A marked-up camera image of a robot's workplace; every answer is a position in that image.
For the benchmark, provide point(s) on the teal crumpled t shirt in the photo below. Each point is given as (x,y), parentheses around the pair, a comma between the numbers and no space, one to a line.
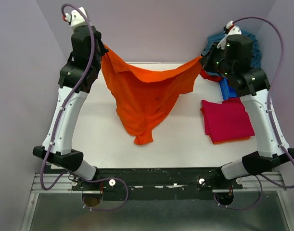
(256,53)

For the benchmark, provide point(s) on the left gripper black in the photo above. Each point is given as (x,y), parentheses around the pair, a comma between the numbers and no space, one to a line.
(100,44)

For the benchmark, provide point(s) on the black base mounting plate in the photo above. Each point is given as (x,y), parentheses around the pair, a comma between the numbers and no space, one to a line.
(157,184)

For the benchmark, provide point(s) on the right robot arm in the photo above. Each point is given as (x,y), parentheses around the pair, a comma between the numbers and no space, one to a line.
(232,59)

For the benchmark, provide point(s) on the folded magenta t shirt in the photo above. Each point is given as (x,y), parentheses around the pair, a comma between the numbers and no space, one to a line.
(233,106)

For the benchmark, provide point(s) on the red crumpled t shirt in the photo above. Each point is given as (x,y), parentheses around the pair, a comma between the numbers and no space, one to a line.
(207,76)

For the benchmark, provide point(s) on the aluminium extrusion rail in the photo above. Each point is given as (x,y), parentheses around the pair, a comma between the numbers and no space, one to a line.
(67,184)

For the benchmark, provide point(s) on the blue plastic bin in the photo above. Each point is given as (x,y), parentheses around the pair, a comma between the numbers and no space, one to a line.
(227,91)

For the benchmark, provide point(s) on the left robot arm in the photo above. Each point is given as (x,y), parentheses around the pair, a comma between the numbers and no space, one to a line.
(76,78)

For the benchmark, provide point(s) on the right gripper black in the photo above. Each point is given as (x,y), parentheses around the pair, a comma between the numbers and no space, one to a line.
(208,60)

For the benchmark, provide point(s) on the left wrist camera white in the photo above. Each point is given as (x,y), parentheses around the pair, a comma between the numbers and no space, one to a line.
(76,18)

